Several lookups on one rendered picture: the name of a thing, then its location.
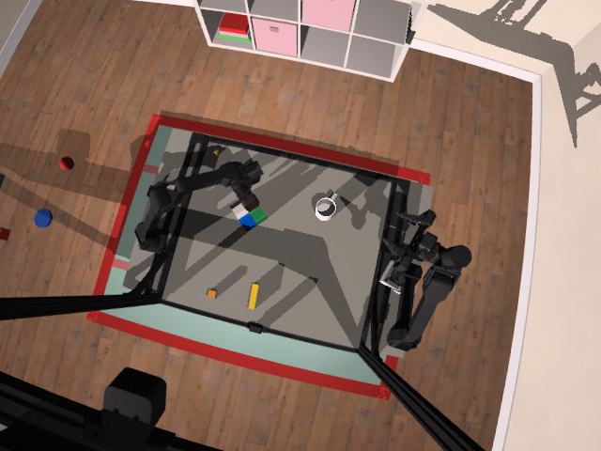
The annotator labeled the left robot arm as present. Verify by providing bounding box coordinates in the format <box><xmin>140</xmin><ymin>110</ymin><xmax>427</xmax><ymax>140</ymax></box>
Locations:
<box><xmin>134</xmin><ymin>161</ymin><xmax>264</xmax><ymax>250</ymax></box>

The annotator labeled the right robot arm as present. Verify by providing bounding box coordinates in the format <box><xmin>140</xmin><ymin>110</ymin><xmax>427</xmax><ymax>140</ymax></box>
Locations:
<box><xmin>387</xmin><ymin>232</ymin><xmax>471</xmax><ymax>351</ymax></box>

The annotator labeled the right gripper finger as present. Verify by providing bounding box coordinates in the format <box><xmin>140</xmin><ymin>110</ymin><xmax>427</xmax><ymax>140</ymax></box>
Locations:
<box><xmin>395</xmin><ymin>211</ymin><xmax>425</xmax><ymax>226</ymax></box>
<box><xmin>381</xmin><ymin>237</ymin><xmax>406</xmax><ymax>262</ymax></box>

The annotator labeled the white mug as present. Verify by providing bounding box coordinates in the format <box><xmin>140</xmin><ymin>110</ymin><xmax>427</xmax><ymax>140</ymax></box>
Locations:
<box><xmin>316</xmin><ymin>193</ymin><xmax>337</xmax><ymax>221</ymax></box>

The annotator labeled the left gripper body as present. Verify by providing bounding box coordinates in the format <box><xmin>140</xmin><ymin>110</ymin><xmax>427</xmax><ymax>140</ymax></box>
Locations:
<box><xmin>232</xmin><ymin>182</ymin><xmax>259</xmax><ymax>210</ymax></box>

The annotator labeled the yellow flat bar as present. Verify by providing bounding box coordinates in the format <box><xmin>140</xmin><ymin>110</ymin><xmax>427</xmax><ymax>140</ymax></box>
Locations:
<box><xmin>249</xmin><ymin>284</ymin><xmax>259</xmax><ymax>309</ymax></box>

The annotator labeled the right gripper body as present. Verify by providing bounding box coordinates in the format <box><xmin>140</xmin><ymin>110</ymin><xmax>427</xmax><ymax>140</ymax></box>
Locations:
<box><xmin>393</xmin><ymin>210</ymin><xmax>442</xmax><ymax>272</ymax></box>

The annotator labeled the green cube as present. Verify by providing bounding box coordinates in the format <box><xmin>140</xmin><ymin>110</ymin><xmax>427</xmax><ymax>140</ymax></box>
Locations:
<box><xmin>249</xmin><ymin>206</ymin><xmax>268</xmax><ymax>225</ymax></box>

